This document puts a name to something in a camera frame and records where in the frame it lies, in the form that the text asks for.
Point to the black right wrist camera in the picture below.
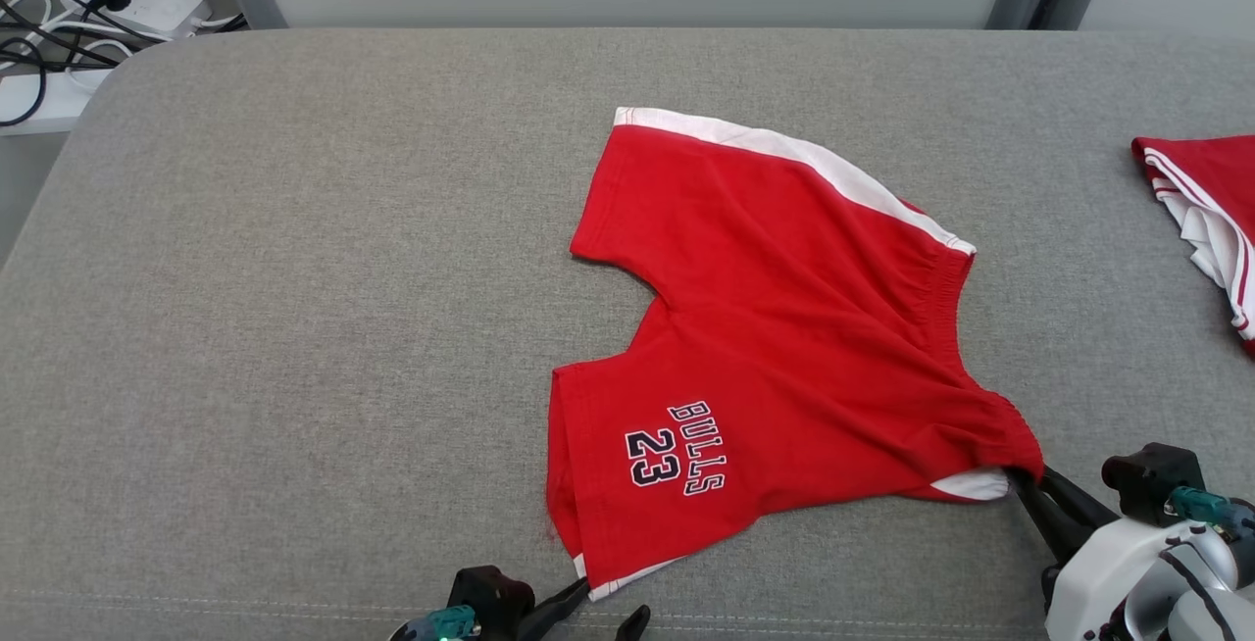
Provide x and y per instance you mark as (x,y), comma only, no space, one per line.
(1147,479)

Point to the white power strip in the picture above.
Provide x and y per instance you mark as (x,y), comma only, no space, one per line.
(157,4)

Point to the red white jersey shirt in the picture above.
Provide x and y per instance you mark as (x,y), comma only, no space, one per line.
(1216,171)

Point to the red shorts white stripe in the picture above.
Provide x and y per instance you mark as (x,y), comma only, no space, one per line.
(784,327)

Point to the grey fabric sofa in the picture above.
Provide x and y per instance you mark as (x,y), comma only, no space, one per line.
(294,327)

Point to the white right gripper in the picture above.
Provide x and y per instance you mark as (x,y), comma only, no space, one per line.
(1088,592)

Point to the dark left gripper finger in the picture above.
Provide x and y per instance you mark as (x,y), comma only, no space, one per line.
(559,607)
(633,624)

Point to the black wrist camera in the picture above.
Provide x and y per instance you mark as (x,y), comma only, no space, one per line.
(490,597)
(1147,479)

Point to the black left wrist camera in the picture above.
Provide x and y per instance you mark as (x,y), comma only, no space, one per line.
(490,597)

